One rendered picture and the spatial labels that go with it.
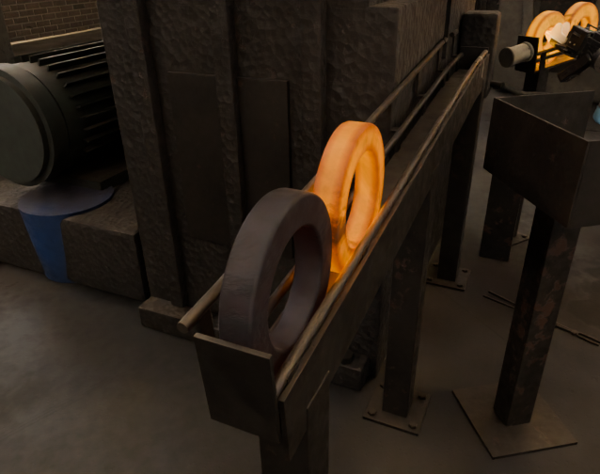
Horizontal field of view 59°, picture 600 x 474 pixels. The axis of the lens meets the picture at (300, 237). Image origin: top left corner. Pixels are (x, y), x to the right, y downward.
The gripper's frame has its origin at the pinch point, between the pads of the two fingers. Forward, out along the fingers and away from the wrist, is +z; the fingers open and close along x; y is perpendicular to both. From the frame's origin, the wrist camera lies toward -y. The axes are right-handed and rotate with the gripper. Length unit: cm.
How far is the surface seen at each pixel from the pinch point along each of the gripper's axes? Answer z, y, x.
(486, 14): 1.8, 7.8, 29.2
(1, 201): 59, -68, 160
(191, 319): -72, 19, 145
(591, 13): 0.4, 5.3, -18.2
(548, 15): 0.7, 6.1, 2.8
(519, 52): -2.9, -2.6, 14.2
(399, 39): -28, 20, 88
